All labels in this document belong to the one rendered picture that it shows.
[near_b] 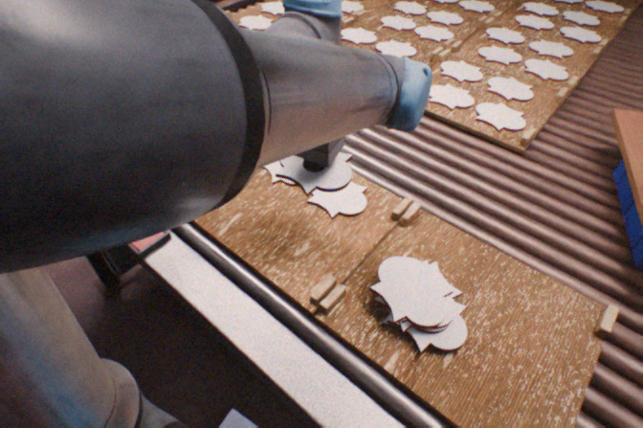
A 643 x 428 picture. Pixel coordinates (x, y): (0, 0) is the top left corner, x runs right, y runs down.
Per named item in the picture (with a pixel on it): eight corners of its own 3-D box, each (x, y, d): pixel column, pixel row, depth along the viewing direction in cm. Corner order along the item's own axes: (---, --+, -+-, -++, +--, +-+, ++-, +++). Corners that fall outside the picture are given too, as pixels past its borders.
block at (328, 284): (316, 308, 75) (316, 301, 73) (308, 303, 76) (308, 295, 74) (337, 286, 79) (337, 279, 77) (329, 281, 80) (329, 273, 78)
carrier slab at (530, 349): (544, 498, 57) (549, 495, 56) (314, 320, 76) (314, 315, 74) (610, 316, 76) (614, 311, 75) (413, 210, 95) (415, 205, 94)
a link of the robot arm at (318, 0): (266, -8, 50) (299, -31, 56) (273, 73, 58) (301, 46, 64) (324, 5, 48) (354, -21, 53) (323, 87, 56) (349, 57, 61)
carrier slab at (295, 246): (313, 318, 76) (313, 313, 75) (176, 211, 95) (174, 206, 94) (413, 210, 95) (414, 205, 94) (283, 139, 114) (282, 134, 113)
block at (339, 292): (326, 317, 74) (326, 309, 72) (319, 311, 75) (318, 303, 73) (346, 294, 77) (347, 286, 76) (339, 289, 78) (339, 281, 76)
